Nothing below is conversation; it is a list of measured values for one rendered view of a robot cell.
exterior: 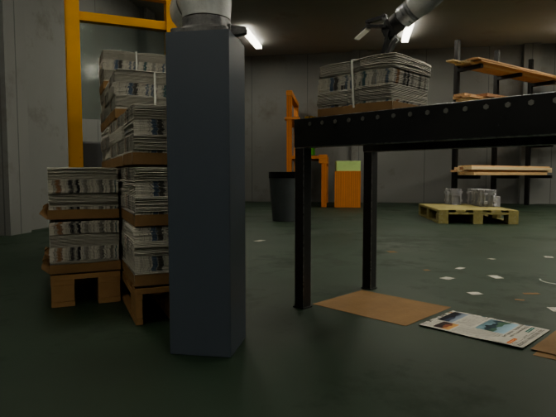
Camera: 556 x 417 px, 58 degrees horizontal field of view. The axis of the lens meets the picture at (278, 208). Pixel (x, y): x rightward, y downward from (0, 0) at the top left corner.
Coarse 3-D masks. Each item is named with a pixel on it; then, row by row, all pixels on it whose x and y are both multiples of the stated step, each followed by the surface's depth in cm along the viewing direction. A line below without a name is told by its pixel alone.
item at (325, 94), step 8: (336, 64) 208; (344, 64) 206; (320, 72) 215; (328, 72) 211; (336, 72) 209; (344, 72) 206; (320, 80) 215; (328, 80) 211; (336, 80) 209; (344, 80) 206; (320, 88) 215; (328, 88) 212; (336, 88) 209; (344, 88) 206; (320, 96) 214; (328, 96) 211; (336, 96) 209; (344, 96) 205; (320, 104) 215; (328, 104) 211; (336, 104) 209; (344, 104) 206
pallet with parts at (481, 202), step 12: (444, 192) 696; (456, 192) 684; (468, 192) 684; (480, 192) 637; (492, 192) 630; (420, 204) 697; (432, 204) 682; (444, 204) 681; (456, 204) 679; (468, 204) 681; (480, 204) 638; (492, 204) 632; (432, 216) 640; (444, 216) 582; (456, 216) 658; (468, 216) 635; (480, 216) 578; (492, 216) 632; (504, 216) 588; (516, 216) 574
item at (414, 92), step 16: (368, 64) 197; (384, 64) 192; (400, 64) 192; (416, 64) 200; (368, 80) 198; (384, 80) 192; (400, 80) 194; (416, 80) 203; (368, 96) 197; (384, 96) 192; (400, 96) 195; (416, 96) 203
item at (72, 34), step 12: (72, 0) 326; (72, 12) 326; (72, 24) 327; (72, 36) 327; (72, 48) 327; (72, 60) 328; (72, 72) 328; (72, 84) 329; (72, 96) 329; (72, 108) 330; (72, 120) 330; (72, 132) 330; (72, 144) 331; (72, 156) 331
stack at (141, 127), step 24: (120, 120) 219; (144, 120) 185; (120, 144) 222; (144, 144) 185; (120, 168) 227; (144, 168) 187; (120, 192) 227; (144, 192) 186; (120, 240) 228; (144, 240) 188; (168, 240) 192; (144, 264) 189; (168, 264) 192; (144, 288) 189; (168, 288) 192; (168, 312) 198
